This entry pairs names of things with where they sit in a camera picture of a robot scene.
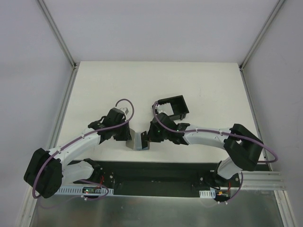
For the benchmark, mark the left aluminium frame post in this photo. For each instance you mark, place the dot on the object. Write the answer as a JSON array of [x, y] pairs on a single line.
[[56, 32]]

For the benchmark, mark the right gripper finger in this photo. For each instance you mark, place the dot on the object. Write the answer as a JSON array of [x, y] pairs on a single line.
[[144, 139], [155, 139]]

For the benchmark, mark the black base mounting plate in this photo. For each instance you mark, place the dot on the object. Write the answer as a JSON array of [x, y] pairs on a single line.
[[180, 179]]

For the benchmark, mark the aluminium frame post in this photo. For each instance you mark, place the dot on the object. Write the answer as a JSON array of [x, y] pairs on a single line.
[[261, 34], [56, 32]]

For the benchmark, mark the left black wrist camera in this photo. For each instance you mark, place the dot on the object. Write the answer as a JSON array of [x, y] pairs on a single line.
[[114, 117]]

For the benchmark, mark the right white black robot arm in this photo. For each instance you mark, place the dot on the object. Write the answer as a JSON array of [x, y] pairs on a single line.
[[242, 146]]

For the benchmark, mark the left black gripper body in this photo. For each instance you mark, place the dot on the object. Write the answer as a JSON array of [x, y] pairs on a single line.
[[125, 131]]

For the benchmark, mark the right aluminium frame post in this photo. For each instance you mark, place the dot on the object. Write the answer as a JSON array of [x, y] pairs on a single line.
[[261, 34]]

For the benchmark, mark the black plastic card box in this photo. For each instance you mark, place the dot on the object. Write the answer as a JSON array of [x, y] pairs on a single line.
[[174, 108]]

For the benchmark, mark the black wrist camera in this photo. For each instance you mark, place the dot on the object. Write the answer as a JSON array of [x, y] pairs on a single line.
[[165, 120], [114, 117]]

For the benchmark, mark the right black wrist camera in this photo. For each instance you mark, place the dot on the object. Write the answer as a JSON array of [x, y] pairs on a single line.
[[165, 120]]

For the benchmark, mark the grey leather card holder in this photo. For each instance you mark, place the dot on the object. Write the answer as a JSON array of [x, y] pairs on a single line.
[[135, 143]]

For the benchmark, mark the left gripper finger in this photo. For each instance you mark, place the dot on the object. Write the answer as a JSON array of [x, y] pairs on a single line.
[[119, 137], [126, 132]]

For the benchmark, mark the left white cable duct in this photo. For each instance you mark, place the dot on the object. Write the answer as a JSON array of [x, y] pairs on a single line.
[[84, 190]]

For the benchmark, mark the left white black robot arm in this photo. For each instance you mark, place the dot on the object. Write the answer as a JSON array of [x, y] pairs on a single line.
[[49, 169]]

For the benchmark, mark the right white cable duct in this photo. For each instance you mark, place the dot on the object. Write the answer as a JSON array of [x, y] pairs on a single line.
[[207, 194]]

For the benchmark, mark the white cable duct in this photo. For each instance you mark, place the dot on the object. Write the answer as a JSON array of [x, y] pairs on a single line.
[[207, 194], [84, 190]]

